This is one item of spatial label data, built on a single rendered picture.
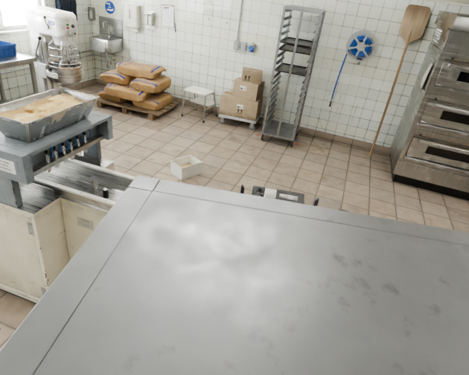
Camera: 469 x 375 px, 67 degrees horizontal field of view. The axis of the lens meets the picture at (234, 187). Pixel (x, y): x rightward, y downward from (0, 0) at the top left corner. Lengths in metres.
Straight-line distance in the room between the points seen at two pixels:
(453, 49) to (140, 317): 4.54
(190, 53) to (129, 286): 6.03
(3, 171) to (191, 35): 4.58
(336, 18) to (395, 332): 5.39
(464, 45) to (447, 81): 0.38
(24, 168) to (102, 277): 1.72
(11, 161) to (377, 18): 4.76
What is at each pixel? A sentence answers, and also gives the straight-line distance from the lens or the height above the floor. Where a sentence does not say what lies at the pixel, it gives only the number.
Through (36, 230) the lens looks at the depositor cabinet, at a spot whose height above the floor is 0.73.
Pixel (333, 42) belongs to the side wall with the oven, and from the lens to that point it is 5.63.
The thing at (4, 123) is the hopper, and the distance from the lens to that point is 2.14.
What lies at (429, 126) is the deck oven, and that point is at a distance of 4.76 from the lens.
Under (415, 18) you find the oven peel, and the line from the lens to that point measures 5.57.
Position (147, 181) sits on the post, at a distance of 0.44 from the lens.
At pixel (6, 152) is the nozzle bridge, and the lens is 2.06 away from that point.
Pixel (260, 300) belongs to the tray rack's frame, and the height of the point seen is 1.82.
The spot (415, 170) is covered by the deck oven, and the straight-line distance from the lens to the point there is 5.03.
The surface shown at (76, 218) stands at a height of 0.72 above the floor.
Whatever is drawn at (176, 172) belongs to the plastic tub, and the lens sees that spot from 4.09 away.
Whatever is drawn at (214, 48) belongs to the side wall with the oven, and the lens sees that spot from 6.09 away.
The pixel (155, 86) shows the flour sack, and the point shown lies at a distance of 5.64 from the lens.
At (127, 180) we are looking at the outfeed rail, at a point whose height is 0.88.
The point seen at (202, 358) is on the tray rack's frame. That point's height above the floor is 1.82.
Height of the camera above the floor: 2.04
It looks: 30 degrees down
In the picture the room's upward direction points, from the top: 8 degrees clockwise
